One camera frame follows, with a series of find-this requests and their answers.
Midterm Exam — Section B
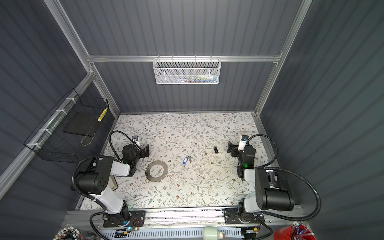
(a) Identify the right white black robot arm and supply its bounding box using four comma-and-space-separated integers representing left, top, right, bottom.
227, 141, 295, 217

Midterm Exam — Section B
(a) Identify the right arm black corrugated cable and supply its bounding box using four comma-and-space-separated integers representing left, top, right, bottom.
246, 133, 322, 222

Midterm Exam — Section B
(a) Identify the white wire mesh basket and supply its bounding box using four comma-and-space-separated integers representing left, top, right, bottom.
153, 59, 222, 85

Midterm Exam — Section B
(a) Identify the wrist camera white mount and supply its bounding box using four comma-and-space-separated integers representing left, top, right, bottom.
238, 135, 249, 151
132, 136, 140, 146

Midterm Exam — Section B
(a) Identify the white plastic bottle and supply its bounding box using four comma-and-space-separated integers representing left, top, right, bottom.
203, 227, 225, 240

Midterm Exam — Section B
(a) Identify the black wire basket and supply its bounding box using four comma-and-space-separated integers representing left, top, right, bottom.
24, 91, 109, 163

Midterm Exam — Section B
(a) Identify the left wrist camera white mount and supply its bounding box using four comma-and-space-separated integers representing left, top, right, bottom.
132, 136, 140, 146

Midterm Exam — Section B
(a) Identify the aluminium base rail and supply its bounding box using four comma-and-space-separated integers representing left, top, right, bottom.
61, 205, 303, 230

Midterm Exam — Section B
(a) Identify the pile of white connectors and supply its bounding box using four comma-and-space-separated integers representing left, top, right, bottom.
53, 227, 83, 240

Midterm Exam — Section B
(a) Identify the white cable duct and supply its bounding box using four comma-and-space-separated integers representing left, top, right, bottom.
100, 227, 245, 240

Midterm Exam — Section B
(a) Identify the red cup with pens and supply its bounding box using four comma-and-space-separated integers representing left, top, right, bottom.
273, 223, 316, 240

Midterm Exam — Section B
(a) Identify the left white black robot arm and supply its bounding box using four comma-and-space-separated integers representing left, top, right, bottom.
71, 145, 150, 226

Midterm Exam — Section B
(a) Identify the yellow marker pen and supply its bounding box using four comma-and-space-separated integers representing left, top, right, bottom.
97, 107, 108, 122

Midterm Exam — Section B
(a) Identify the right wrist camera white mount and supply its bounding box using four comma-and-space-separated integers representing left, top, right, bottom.
238, 135, 249, 151

